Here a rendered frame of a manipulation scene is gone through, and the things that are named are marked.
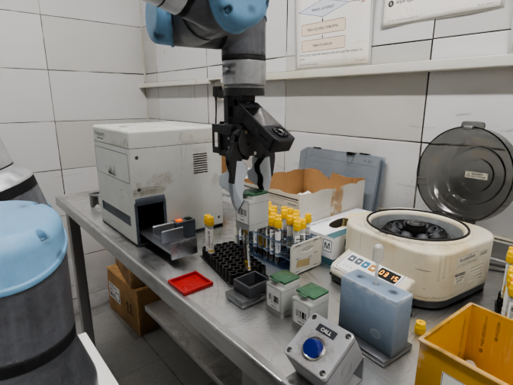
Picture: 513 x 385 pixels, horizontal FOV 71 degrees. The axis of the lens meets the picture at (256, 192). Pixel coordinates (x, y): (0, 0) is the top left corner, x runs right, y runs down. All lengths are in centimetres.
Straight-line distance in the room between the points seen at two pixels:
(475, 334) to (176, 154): 75
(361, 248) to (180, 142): 53
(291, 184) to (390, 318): 72
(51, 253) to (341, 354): 35
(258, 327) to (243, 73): 42
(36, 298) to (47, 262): 3
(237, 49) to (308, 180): 70
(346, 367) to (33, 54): 204
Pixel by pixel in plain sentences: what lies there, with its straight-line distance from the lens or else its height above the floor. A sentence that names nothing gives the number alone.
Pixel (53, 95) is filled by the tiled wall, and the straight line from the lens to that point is 223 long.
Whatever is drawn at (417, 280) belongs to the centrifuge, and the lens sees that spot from 73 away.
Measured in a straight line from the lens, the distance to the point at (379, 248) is 56.
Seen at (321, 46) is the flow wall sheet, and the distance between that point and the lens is 127.
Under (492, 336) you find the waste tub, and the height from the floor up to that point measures 94.
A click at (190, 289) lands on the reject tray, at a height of 88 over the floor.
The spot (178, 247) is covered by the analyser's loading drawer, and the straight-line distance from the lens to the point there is 85.
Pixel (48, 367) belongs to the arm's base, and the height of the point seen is 98.
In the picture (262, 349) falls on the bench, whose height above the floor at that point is 88.
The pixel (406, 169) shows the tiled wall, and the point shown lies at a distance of 111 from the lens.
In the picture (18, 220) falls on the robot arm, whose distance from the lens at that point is 44.
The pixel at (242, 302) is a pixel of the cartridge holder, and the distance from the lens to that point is 69.
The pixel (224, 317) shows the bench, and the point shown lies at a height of 87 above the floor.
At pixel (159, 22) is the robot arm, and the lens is 57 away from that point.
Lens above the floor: 125
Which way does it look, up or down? 14 degrees down
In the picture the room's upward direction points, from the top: straight up
